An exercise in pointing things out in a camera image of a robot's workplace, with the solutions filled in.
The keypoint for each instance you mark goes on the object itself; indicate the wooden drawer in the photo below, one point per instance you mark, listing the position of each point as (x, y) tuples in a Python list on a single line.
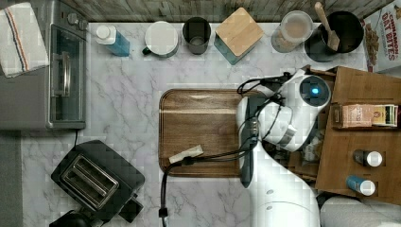
[(309, 164)]

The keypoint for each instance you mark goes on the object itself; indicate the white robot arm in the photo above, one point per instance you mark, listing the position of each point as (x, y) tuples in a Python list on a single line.
[(279, 198)]

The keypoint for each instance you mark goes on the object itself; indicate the wooden drawer cabinet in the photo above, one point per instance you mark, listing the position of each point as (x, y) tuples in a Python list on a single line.
[(354, 86)]

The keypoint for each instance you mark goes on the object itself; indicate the wooden serving tray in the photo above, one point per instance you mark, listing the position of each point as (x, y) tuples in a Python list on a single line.
[(197, 117)]

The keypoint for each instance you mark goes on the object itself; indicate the teal canister wooden lid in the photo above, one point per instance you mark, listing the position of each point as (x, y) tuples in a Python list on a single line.
[(237, 35)]

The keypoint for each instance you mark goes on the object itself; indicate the dark grey cup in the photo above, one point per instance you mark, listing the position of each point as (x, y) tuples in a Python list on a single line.
[(196, 33)]

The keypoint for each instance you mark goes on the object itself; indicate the white lidded green mug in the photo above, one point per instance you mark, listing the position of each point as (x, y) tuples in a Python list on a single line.
[(161, 39)]

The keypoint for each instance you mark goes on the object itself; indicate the chips snack bag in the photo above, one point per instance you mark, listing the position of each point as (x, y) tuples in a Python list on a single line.
[(313, 151)]

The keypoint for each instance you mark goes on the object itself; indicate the black two-slot toaster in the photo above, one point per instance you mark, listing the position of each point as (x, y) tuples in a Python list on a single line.
[(100, 180)]

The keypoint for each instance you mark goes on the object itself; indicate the clear glass jar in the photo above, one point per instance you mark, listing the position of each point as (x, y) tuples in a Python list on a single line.
[(295, 28)]

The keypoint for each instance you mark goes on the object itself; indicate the pink tea box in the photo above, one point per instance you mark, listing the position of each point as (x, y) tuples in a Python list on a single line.
[(353, 116)]

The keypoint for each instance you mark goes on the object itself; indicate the silver toaster oven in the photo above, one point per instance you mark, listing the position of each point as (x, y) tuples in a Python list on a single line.
[(52, 97)]

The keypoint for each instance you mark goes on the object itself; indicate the wooden spatula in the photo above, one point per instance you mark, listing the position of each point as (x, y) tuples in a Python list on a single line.
[(333, 39)]

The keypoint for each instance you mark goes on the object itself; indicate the white paper towel roll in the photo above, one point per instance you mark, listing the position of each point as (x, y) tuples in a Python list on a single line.
[(345, 212)]

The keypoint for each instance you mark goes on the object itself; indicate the black utensil pot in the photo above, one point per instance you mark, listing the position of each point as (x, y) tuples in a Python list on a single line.
[(349, 30)]

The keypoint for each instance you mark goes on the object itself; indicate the dark spice bottle white cap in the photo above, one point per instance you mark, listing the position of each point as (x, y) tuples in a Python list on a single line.
[(367, 157)]

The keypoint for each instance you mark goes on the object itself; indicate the blue spice bottle white cap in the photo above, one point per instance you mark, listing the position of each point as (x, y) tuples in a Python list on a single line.
[(360, 185)]

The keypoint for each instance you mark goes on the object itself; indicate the yellow tea box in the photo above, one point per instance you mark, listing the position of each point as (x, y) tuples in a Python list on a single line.
[(385, 115)]

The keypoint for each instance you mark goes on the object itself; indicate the striped white dish towel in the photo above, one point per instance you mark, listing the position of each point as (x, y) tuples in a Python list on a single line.
[(22, 48)]

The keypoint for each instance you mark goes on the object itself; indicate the cinnamon oat bites box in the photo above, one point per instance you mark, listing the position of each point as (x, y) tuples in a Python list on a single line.
[(382, 40)]

